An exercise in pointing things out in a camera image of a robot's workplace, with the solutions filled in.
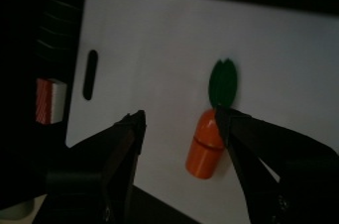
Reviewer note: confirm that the white plastic cutting board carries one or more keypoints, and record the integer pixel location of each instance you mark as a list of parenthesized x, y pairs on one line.
[(154, 53)]

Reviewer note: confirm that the dark green ridged toy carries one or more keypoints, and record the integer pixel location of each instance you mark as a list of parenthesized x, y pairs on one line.
[(58, 36)]

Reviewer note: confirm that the orange toy carrot green leaf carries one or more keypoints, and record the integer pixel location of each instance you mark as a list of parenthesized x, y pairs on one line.
[(205, 155)]

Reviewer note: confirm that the salmon sushi toy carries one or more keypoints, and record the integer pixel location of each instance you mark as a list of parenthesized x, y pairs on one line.
[(46, 102)]

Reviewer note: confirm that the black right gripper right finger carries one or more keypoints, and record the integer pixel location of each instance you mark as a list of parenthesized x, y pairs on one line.
[(282, 175)]

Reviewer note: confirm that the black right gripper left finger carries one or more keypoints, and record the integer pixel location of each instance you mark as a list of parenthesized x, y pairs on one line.
[(97, 168)]

